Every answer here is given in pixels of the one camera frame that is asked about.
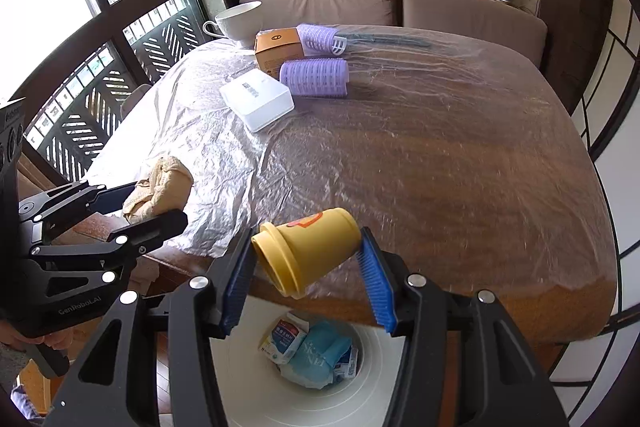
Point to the brown cardboard box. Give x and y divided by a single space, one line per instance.
277 49

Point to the white round bin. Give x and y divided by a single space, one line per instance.
240 387

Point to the person's left hand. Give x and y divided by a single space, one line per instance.
17 338

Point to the clear plastic table cover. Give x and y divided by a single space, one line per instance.
425 132

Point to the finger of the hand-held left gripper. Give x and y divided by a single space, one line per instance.
150 224
75 197

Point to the white panelled sliding door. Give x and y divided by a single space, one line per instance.
597 107

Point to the brown sofa back cushion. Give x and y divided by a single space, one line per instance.
325 4
475 19

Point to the white rectangular box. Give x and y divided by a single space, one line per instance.
255 99

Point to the white embossed teacup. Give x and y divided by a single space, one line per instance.
240 22

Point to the small white blue wrapper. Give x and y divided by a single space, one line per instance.
347 364

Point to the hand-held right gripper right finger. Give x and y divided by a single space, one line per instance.
377 287

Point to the light blue plastic packet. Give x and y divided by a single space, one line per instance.
317 357

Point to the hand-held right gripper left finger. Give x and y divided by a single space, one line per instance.
235 287

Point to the yellow plastic cup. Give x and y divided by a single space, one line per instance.
310 252

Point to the dark framed window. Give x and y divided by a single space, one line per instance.
90 32

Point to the dark wooden cabinet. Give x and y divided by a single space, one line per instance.
575 22

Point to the beige paper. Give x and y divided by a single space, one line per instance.
160 187

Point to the white blue medicine packet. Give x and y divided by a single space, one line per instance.
282 339

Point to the purple hair roller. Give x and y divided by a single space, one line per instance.
315 78
320 39

